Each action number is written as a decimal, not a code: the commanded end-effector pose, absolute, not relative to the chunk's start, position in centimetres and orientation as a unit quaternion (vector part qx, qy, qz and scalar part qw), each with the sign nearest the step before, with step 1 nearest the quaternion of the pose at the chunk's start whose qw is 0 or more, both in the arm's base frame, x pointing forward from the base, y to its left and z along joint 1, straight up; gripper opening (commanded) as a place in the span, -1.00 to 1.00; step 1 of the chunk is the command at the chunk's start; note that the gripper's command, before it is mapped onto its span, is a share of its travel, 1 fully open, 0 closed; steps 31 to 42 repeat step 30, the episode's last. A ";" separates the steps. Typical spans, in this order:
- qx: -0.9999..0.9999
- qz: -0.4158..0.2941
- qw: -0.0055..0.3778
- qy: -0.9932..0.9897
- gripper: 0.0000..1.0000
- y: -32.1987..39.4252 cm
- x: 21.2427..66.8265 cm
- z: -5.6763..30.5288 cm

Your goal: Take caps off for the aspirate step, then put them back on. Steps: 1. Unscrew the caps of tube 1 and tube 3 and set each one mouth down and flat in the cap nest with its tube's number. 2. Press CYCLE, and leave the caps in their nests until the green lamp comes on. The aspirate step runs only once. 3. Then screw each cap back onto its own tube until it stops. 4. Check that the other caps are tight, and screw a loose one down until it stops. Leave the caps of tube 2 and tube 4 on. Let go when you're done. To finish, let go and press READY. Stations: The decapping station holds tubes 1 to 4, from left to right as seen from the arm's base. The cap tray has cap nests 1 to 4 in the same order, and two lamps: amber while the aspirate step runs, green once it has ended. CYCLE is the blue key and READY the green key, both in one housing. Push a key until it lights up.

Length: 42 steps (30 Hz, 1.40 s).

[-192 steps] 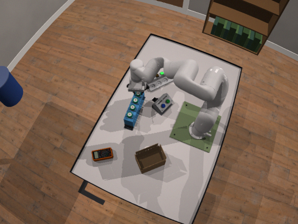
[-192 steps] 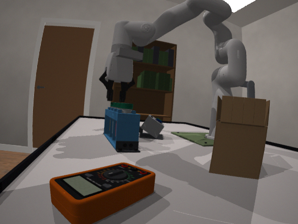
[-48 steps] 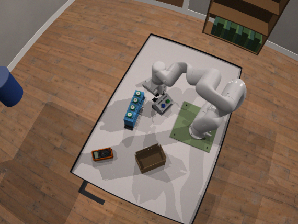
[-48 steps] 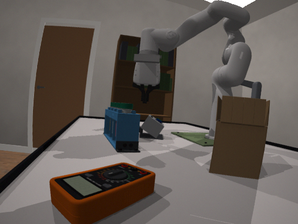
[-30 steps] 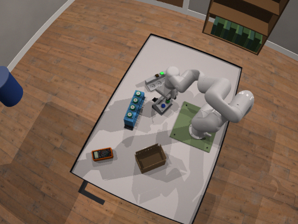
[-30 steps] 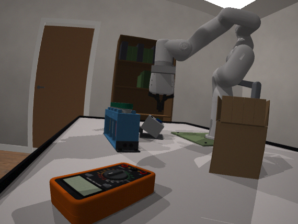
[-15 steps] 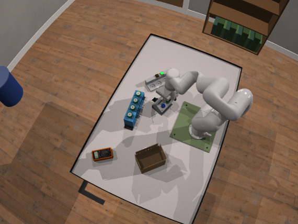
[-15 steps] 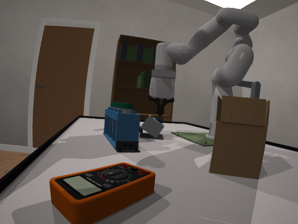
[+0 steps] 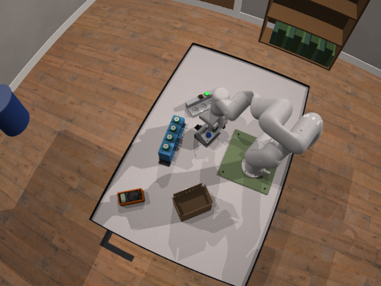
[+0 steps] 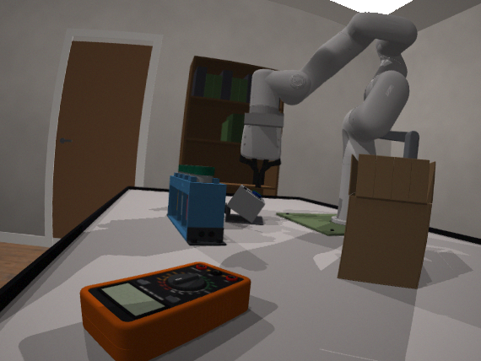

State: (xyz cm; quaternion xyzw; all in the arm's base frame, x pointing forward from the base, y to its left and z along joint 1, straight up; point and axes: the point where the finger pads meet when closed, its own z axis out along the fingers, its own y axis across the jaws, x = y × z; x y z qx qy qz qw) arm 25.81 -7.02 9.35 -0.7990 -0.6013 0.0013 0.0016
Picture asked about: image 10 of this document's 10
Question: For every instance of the brown cardboard box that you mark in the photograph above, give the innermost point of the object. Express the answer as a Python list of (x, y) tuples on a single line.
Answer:
[(386, 234)]

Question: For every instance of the orange digital multimeter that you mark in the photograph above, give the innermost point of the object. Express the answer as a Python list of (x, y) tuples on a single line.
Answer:
[(139, 318)]

